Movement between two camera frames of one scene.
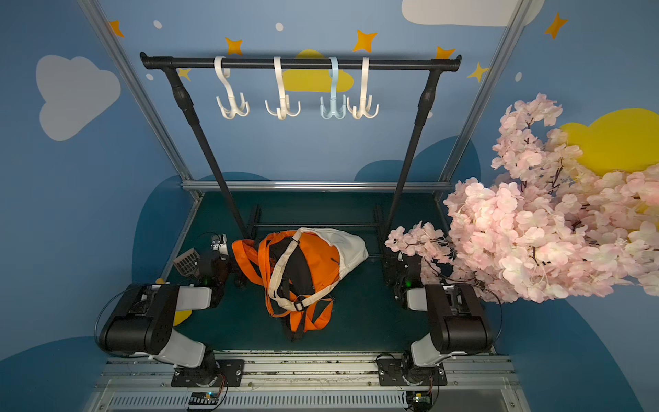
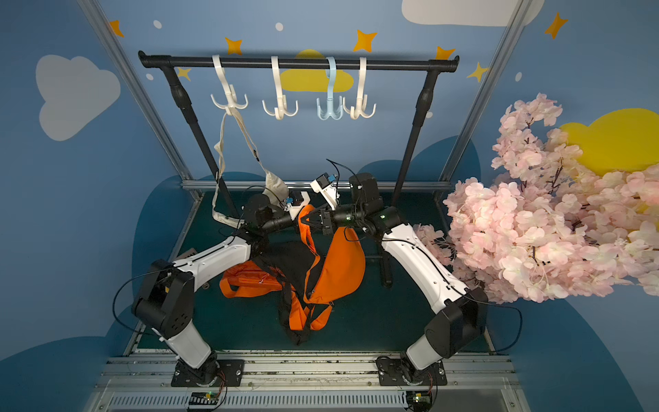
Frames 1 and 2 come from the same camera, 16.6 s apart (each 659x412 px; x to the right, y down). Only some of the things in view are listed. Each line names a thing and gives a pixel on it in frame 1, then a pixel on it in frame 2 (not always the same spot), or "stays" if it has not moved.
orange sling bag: x=298 y=268 to x=337 y=273
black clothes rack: x=430 y=93 stays
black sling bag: x=296 y=278 stays
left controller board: x=204 y=398 stays
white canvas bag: x=350 y=250 to x=274 y=187
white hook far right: x=365 y=106 stays
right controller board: x=419 y=401 stays
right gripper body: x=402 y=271 to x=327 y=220
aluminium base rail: x=311 y=383 stays
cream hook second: x=283 y=111 stays
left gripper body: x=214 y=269 to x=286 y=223
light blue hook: x=334 y=110 stays
